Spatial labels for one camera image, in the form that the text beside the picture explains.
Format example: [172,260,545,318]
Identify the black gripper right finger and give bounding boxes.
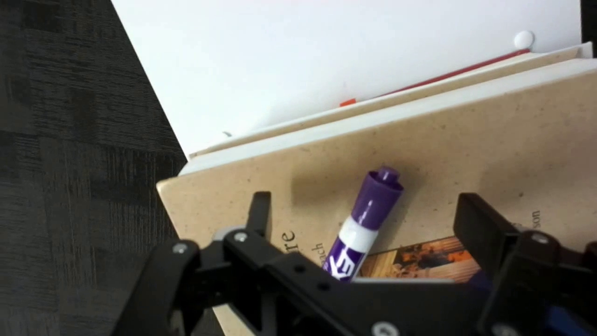
[453,191,597,336]

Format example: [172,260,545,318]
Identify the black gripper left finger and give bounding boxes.
[110,191,295,336]

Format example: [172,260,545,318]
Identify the purple and white marker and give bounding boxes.
[321,165,405,286]

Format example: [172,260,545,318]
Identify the wooden table surface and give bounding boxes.
[155,58,597,336]

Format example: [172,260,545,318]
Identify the thin white book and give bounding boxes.
[185,40,597,176]

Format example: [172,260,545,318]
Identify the white paper sheet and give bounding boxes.
[110,0,584,159]

